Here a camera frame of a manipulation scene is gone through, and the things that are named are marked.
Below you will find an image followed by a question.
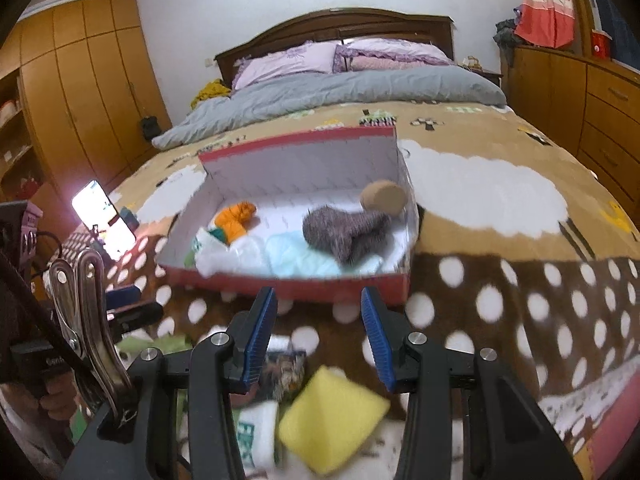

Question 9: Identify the wooden dresser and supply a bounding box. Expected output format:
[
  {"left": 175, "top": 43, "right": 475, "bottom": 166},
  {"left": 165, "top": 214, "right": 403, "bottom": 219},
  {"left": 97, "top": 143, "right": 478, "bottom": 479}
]
[{"left": 500, "top": 42, "right": 640, "bottom": 211}]

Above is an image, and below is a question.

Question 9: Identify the red cardboard shoe box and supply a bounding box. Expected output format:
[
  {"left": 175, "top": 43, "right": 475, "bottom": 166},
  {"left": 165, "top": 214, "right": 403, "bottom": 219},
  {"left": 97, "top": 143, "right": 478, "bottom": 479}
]
[{"left": 159, "top": 126, "right": 420, "bottom": 307}]

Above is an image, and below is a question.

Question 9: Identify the green and white sock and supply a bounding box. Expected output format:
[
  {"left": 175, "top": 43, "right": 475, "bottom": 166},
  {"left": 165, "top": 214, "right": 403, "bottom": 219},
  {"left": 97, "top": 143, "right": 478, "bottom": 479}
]
[
  {"left": 232, "top": 400, "right": 281, "bottom": 471},
  {"left": 192, "top": 227, "right": 233, "bottom": 266}
]

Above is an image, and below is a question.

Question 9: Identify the wooden wardrobe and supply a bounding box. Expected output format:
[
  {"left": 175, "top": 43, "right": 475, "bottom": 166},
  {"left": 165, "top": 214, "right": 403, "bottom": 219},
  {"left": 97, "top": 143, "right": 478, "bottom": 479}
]
[{"left": 17, "top": 0, "right": 173, "bottom": 206}]

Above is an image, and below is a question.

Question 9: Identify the dark wooden nightstand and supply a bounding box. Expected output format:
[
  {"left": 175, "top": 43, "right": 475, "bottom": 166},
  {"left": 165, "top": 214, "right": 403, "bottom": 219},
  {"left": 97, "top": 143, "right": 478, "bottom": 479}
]
[{"left": 460, "top": 57, "right": 503, "bottom": 88}]

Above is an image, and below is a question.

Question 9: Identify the pink pillow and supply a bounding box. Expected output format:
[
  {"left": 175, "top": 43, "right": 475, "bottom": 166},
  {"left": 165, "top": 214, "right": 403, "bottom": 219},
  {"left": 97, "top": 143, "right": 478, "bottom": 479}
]
[{"left": 350, "top": 55, "right": 426, "bottom": 72}]

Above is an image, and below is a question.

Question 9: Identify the brown spotted fleece blanket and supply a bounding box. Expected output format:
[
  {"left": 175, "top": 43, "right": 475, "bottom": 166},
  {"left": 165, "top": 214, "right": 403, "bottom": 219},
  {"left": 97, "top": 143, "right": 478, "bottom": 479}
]
[{"left": 30, "top": 100, "right": 640, "bottom": 480}]

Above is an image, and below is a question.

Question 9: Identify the yellow cloth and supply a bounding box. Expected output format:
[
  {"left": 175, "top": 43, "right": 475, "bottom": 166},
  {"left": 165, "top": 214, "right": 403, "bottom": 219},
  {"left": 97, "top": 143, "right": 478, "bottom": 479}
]
[{"left": 190, "top": 78, "right": 233, "bottom": 111}]

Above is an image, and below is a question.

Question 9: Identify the lilac pillow with frilled edge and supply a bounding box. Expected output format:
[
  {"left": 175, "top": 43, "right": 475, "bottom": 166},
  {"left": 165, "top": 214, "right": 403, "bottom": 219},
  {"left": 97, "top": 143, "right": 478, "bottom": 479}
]
[{"left": 332, "top": 37, "right": 456, "bottom": 73}]

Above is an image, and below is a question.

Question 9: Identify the smartphone with lit screen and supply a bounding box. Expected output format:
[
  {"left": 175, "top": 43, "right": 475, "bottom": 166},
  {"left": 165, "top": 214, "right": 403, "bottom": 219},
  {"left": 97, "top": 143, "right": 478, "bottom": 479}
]
[{"left": 71, "top": 180, "right": 136, "bottom": 261}]

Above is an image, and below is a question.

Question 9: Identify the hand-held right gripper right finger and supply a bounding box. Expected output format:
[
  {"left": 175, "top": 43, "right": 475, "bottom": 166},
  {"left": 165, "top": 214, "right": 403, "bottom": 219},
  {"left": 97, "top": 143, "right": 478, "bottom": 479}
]
[{"left": 360, "top": 286, "right": 583, "bottom": 480}]

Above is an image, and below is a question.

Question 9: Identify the light blue cloth sleeve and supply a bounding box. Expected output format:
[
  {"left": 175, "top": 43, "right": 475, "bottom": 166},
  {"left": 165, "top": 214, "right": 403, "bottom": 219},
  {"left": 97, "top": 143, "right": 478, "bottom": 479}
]
[{"left": 195, "top": 232, "right": 388, "bottom": 281}]

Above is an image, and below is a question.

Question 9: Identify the dark patterned fabric pouch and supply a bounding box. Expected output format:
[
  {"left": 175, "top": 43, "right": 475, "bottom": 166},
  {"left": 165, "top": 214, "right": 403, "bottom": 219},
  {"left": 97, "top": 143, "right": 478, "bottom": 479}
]
[{"left": 257, "top": 350, "right": 307, "bottom": 403}]

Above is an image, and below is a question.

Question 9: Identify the metal spring clamp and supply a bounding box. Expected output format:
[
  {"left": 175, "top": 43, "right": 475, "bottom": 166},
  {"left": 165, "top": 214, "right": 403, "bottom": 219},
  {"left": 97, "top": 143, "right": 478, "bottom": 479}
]
[{"left": 48, "top": 249, "right": 133, "bottom": 421}]

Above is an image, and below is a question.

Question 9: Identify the grey duvet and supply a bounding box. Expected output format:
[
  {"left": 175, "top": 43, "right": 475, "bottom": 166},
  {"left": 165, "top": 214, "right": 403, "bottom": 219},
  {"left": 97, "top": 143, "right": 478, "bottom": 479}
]
[{"left": 151, "top": 69, "right": 507, "bottom": 150}]

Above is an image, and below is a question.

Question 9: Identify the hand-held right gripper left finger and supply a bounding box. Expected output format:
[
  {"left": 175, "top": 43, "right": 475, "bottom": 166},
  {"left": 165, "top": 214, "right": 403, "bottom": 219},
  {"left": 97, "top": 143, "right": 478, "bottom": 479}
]
[{"left": 62, "top": 286, "right": 279, "bottom": 480}]

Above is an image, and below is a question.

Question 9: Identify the white and red curtain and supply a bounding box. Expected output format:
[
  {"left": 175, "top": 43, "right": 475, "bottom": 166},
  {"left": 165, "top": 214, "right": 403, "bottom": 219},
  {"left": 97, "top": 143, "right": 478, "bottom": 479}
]
[{"left": 514, "top": 0, "right": 576, "bottom": 51}]

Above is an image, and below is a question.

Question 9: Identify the pile of dark clothes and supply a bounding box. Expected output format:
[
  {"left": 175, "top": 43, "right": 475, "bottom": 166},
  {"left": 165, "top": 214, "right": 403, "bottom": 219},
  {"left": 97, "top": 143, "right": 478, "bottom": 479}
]
[{"left": 492, "top": 19, "right": 521, "bottom": 48}]

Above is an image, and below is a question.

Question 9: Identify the wooden bookshelf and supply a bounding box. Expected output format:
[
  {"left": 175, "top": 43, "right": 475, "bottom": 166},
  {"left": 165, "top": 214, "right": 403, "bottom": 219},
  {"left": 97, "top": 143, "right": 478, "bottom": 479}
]
[{"left": 0, "top": 67, "right": 51, "bottom": 206}]

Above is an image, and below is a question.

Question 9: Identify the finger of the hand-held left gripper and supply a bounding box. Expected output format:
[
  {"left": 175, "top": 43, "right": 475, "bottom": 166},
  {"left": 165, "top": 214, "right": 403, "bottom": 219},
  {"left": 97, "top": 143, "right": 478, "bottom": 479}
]
[
  {"left": 105, "top": 285, "right": 141, "bottom": 309},
  {"left": 107, "top": 301, "right": 165, "bottom": 343}
]

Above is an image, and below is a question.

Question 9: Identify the yellow sponge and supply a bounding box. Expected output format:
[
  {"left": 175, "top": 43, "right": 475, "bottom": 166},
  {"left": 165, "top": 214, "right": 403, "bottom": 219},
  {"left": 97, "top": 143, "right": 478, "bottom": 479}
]
[{"left": 277, "top": 365, "right": 392, "bottom": 476}]

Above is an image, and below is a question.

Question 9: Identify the person's left hand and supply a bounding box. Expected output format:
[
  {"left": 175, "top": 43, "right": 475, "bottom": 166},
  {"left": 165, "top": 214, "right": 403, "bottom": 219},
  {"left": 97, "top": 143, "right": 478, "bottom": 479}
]
[{"left": 37, "top": 377, "right": 81, "bottom": 423}]

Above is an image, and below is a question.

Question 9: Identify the orange fabric toy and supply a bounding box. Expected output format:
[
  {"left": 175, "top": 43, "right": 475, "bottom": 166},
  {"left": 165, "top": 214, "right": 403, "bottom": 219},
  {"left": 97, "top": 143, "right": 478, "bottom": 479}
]
[{"left": 214, "top": 201, "right": 258, "bottom": 247}]

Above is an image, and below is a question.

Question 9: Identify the tan round plush toy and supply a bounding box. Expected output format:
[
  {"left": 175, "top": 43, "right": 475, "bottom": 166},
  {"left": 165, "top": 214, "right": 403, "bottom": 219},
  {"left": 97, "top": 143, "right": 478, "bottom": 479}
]
[{"left": 360, "top": 180, "right": 407, "bottom": 218}]

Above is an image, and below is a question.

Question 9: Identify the dark wooden headboard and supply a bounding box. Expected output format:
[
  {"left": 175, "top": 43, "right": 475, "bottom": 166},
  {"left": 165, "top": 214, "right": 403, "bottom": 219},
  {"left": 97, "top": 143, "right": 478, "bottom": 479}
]
[{"left": 214, "top": 7, "right": 456, "bottom": 91}]

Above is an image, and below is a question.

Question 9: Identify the grey knitted sock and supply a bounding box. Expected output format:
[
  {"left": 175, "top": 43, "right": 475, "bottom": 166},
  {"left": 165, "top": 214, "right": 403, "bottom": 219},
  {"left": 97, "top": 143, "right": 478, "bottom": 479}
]
[{"left": 302, "top": 203, "right": 392, "bottom": 266}]

